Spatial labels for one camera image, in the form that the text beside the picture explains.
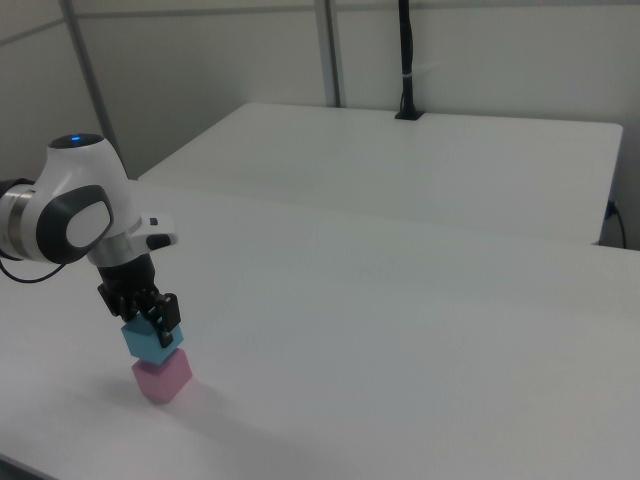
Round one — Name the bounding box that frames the white side table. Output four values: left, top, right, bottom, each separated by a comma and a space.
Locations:
136, 102, 624, 247

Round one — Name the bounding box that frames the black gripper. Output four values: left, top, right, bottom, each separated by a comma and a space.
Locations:
96, 253, 181, 350

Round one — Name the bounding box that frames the grey slanted frame post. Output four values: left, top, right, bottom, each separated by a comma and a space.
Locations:
58, 0, 131, 180

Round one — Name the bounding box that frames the grey vertical frame post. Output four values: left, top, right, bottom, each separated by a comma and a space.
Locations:
314, 0, 347, 108

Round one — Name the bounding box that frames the pink cube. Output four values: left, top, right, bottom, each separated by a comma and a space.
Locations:
131, 348, 194, 406

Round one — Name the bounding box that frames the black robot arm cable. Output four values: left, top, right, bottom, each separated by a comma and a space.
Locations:
0, 255, 67, 284

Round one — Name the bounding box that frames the black cable with blue plug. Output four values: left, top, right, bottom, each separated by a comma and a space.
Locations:
606, 199, 628, 249

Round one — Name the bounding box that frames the black pole with base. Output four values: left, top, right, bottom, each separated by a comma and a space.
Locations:
394, 0, 426, 122

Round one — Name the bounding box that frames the blue cube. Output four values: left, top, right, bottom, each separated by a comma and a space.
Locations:
121, 316, 184, 365

